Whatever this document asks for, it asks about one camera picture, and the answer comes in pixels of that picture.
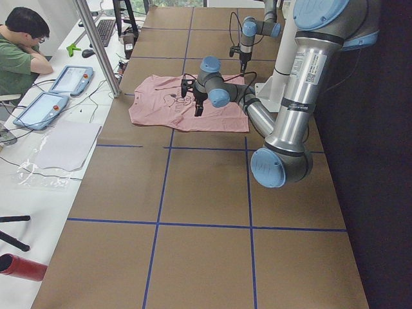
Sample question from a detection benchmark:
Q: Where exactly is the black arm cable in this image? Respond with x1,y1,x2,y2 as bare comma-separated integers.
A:
221,71,258,107
229,12,242,49

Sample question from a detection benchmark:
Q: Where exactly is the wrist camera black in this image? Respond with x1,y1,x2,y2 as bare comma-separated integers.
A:
229,46,240,57
180,79,196,98

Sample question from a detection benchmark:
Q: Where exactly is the white paper sheet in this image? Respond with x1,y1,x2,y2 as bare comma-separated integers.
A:
34,120,101,172

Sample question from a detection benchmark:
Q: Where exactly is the clear plastic bag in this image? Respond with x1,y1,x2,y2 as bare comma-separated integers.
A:
12,133,82,191

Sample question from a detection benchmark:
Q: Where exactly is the person in green shirt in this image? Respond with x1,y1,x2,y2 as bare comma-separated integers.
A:
1,6,53,96

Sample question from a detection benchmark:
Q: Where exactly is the aluminium frame post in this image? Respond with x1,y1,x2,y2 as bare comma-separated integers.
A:
73,0,120,98

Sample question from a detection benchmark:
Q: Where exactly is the red cylindrical bottle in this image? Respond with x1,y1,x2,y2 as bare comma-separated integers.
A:
1,254,48,281

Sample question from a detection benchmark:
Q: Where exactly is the lower blue teach pendant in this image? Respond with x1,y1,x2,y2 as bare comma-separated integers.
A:
13,92,69,131

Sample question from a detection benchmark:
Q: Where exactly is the pink printed t-shirt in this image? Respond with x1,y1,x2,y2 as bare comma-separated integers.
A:
129,75,249,133

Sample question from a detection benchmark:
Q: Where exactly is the blue teach pendant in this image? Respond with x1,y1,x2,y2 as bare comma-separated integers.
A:
13,92,69,131
49,66,94,97

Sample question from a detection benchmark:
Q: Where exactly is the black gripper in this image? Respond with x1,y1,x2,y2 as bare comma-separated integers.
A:
192,86,208,117
239,51,251,75

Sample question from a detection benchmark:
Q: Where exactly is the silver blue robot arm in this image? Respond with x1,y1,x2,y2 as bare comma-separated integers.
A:
238,0,281,75
181,1,381,188

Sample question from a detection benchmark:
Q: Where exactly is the green plastic clamp tool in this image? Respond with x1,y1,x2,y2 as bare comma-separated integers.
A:
66,43,81,57

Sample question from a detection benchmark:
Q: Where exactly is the black camera tripod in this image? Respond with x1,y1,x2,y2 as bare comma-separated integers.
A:
1,215,31,252

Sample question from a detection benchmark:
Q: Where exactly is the black power adapter box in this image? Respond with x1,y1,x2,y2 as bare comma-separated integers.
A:
122,33,135,59

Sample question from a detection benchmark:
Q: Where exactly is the black computer mouse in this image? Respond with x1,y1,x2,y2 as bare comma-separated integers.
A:
81,49,95,59

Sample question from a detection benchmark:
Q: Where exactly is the black computer keyboard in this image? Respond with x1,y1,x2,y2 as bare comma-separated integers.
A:
97,19,116,47

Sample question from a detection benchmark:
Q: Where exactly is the upper blue teach pendant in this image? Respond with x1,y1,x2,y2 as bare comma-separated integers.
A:
49,66,94,97

